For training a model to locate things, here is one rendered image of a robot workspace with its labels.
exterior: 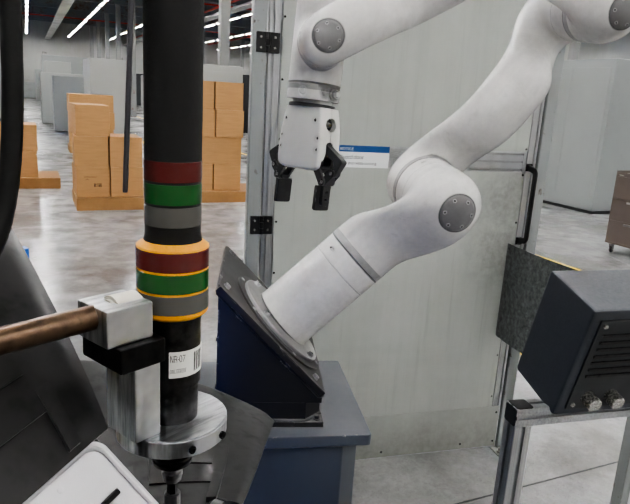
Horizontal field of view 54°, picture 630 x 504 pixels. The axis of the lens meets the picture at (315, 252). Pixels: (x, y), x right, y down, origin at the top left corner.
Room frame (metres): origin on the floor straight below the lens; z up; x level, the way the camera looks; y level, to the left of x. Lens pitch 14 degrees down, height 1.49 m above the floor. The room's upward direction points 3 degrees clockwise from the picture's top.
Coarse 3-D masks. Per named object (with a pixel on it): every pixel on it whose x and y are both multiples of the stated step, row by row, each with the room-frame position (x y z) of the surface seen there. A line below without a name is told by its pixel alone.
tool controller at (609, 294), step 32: (576, 288) 0.85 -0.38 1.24; (608, 288) 0.86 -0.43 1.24; (544, 320) 0.89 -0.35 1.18; (576, 320) 0.83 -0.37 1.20; (608, 320) 0.81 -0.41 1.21; (544, 352) 0.88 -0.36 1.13; (576, 352) 0.82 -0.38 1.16; (608, 352) 0.82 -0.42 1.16; (544, 384) 0.87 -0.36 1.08; (576, 384) 0.83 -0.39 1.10; (608, 384) 0.85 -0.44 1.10
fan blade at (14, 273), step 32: (0, 256) 0.38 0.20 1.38; (0, 288) 0.36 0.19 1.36; (32, 288) 0.37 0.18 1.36; (0, 320) 0.34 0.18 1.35; (32, 352) 0.34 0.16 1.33; (64, 352) 0.35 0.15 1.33; (0, 384) 0.31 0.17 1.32; (32, 384) 0.32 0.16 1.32; (64, 384) 0.33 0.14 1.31; (0, 416) 0.30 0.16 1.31; (32, 416) 0.31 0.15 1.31; (64, 416) 0.31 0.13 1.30; (96, 416) 0.33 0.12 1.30; (0, 448) 0.29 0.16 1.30; (32, 448) 0.30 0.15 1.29; (64, 448) 0.30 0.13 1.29; (0, 480) 0.28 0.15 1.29; (32, 480) 0.29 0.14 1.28
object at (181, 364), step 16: (192, 320) 0.35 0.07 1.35; (176, 336) 0.35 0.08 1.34; (192, 336) 0.35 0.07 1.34; (176, 352) 0.35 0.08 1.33; (192, 352) 0.35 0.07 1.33; (160, 368) 0.35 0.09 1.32; (176, 368) 0.35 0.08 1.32; (192, 368) 0.35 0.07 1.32; (160, 384) 0.35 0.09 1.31; (176, 384) 0.35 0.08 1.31; (192, 384) 0.35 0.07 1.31; (160, 400) 0.35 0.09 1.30; (176, 400) 0.35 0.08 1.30; (192, 400) 0.36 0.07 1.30; (160, 416) 0.35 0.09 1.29; (176, 416) 0.35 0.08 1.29; (192, 416) 0.36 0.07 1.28; (160, 464) 0.35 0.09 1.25; (176, 464) 0.35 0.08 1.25
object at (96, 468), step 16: (96, 448) 0.31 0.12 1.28; (80, 464) 0.31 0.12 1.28; (96, 464) 0.31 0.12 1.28; (112, 464) 0.31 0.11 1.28; (64, 480) 0.30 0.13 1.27; (80, 480) 0.30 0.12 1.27; (96, 480) 0.30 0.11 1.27; (112, 480) 0.31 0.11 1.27; (128, 480) 0.31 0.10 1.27; (32, 496) 0.28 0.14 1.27; (48, 496) 0.29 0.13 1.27; (64, 496) 0.29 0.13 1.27; (80, 496) 0.29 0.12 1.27; (96, 496) 0.30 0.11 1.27; (128, 496) 0.31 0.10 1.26; (144, 496) 0.31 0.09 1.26
